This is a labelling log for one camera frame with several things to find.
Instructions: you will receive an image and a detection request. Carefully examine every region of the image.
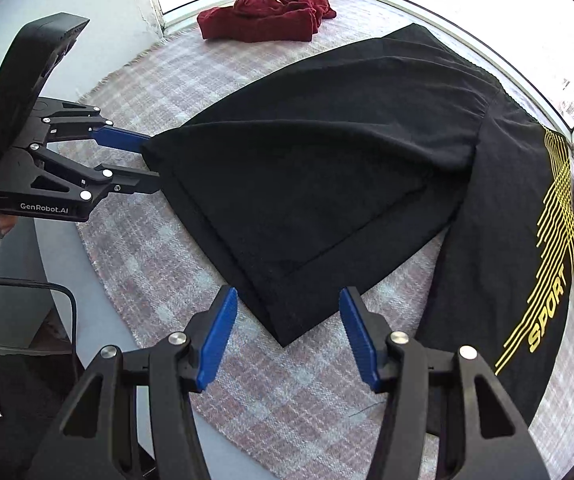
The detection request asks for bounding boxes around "black T-shirt yellow print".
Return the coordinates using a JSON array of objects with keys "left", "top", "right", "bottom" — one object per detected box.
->
[{"left": 141, "top": 24, "right": 574, "bottom": 436}]

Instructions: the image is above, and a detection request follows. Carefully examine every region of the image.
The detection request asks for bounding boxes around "black zippered bag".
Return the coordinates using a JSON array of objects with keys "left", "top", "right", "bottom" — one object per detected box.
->
[{"left": 0, "top": 275, "right": 88, "bottom": 480}]

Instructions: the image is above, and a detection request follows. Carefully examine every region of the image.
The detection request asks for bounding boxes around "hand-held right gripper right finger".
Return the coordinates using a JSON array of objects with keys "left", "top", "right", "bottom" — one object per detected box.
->
[{"left": 339, "top": 286, "right": 552, "bottom": 480}]

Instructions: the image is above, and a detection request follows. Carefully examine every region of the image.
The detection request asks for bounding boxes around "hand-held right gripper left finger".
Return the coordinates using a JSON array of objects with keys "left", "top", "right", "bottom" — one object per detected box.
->
[{"left": 24, "top": 285, "right": 239, "bottom": 480}]

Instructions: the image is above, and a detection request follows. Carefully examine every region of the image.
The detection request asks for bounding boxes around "pink plaid blanket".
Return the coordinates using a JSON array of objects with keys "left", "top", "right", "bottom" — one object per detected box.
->
[{"left": 57, "top": 0, "right": 574, "bottom": 480}]

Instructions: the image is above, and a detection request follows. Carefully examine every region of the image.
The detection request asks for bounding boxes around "dark red garment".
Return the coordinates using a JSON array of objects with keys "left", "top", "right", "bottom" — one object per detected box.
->
[{"left": 197, "top": 0, "right": 338, "bottom": 43}]

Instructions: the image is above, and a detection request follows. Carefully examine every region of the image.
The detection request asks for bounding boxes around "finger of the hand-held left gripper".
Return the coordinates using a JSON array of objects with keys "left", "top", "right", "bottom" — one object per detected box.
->
[
  {"left": 37, "top": 100, "right": 154, "bottom": 155},
  {"left": 19, "top": 144, "right": 162, "bottom": 203}
]

